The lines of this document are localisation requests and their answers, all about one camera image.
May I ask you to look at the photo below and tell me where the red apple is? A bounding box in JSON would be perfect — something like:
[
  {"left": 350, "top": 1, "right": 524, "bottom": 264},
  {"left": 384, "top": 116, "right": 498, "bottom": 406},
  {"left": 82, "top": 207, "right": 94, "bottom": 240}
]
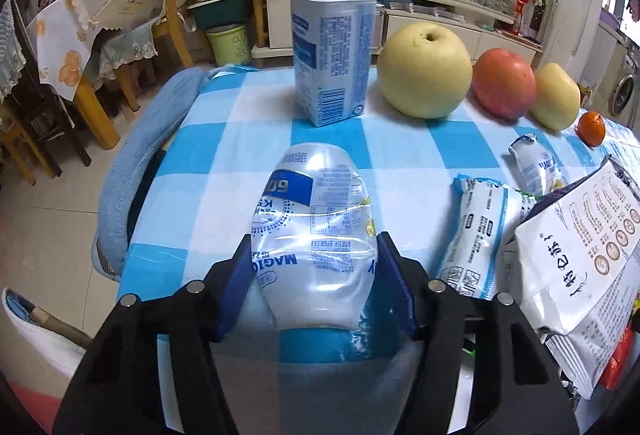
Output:
[{"left": 472, "top": 48, "right": 537, "bottom": 120}]

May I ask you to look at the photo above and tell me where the blue white checked tablecloth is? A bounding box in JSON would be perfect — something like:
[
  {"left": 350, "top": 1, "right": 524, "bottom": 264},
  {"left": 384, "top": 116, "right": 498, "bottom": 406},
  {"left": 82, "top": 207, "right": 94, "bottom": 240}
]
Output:
[{"left": 116, "top": 65, "right": 640, "bottom": 435}]

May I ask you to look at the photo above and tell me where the green bucket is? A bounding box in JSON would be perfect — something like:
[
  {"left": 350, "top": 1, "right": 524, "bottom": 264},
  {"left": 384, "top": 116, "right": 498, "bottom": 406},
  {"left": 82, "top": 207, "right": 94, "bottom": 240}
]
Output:
[{"left": 205, "top": 24, "right": 252, "bottom": 67}]

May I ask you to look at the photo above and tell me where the large white snack bag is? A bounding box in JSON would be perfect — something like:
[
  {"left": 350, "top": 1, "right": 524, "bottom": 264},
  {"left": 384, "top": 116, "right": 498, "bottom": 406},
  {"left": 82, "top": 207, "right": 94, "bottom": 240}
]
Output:
[{"left": 502, "top": 154, "right": 640, "bottom": 401}]

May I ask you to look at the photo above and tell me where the white green snack wrapper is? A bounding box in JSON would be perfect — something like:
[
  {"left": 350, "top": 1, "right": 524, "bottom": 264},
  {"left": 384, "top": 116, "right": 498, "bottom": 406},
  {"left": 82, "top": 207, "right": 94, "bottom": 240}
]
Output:
[{"left": 436, "top": 175, "right": 538, "bottom": 301}]

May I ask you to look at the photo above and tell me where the white blue drink pouch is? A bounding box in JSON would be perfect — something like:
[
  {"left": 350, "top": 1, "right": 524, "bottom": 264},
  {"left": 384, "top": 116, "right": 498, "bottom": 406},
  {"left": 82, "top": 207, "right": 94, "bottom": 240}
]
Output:
[
  {"left": 248, "top": 142, "right": 380, "bottom": 331},
  {"left": 508, "top": 134, "right": 568, "bottom": 197}
]

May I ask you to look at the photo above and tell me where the lace cloth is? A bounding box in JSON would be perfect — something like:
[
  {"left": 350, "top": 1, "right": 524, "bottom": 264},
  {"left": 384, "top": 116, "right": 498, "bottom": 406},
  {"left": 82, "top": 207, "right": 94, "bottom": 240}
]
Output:
[{"left": 97, "top": 18, "right": 161, "bottom": 83}]

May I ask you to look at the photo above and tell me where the blue towel on chair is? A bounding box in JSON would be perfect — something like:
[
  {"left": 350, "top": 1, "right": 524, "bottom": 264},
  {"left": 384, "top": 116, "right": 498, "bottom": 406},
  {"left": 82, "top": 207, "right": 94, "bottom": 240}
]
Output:
[{"left": 90, "top": 66, "right": 207, "bottom": 283}]

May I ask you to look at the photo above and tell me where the large yellow pear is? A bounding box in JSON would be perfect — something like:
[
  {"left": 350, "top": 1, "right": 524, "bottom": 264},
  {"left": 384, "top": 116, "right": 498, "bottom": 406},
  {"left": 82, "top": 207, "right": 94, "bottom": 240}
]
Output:
[{"left": 376, "top": 22, "right": 474, "bottom": 120}]

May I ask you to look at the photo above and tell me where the white blue milk bottle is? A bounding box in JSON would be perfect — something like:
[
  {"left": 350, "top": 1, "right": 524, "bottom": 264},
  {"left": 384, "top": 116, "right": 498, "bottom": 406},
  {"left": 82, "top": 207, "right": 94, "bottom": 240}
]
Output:
[{"left": 290, "top": 0, "right": 379, "bottom": 128}]

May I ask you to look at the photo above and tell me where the mandarin orange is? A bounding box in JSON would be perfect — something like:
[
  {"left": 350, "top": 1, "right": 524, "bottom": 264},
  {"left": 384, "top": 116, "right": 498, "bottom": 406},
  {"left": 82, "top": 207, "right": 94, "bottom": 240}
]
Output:
[{"left": 577, "top": 111, "right": 607, "bottom": 148}]

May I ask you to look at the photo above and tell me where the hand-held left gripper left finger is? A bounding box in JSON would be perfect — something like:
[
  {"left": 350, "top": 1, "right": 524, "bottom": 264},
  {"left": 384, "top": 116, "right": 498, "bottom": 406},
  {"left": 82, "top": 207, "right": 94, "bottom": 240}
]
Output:
[{"left": 52, "top": 234, "right": 257, "bottom": 435}]

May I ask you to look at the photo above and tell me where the pink bin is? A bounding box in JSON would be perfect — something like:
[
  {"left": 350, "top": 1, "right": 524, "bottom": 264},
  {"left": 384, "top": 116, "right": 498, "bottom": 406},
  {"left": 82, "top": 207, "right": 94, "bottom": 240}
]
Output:
[{"left": 10, "top": 377, "right": 71, "bottom": 435}]

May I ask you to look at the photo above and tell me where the small yellow pear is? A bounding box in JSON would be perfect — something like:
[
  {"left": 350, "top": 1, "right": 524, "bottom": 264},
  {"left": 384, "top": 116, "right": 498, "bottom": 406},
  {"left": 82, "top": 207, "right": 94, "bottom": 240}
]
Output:
[{"left": 529, "top": 62, "right": 582, "bottom": 132}]

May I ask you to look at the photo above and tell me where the green basin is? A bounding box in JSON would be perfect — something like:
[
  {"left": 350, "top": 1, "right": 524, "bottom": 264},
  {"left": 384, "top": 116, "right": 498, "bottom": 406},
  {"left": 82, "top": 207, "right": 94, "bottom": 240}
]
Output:
[{"left": 187, "top": 0, "right": 252, "bottom": 30}]

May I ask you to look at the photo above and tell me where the orange print tablecloth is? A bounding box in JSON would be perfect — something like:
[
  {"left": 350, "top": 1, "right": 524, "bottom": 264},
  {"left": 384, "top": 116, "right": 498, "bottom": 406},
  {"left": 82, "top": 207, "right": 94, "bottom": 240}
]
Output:
[{"left": 27, "top": 0, "right": 101, "bottom": 103}]

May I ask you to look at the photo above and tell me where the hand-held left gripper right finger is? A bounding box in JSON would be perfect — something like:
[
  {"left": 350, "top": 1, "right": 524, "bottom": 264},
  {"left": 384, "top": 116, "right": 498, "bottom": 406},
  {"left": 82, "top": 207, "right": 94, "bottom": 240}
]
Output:
[{"left": 376, "top": 231, "right": 581, "bottom": 435}]

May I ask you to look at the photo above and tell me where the washing machine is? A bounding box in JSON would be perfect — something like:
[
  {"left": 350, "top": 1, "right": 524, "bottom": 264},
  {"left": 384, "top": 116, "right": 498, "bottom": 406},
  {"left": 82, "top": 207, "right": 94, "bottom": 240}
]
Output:
[{"left": 607, "top": 50, "right": 640, "bottom": 121}]

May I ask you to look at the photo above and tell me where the red snack packet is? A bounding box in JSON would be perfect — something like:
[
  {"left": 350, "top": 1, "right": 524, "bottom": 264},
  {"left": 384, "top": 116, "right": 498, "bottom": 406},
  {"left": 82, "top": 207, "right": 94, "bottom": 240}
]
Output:
[{"left": 597, "top": 330, "right": 636, "bottom": 391}]

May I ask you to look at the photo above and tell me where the white tv cabinet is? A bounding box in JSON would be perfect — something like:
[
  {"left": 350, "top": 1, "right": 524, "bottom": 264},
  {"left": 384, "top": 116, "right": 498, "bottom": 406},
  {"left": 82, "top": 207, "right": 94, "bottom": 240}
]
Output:
[{"left": 242, "top": 0, "right": 543, "bottom": 71}]

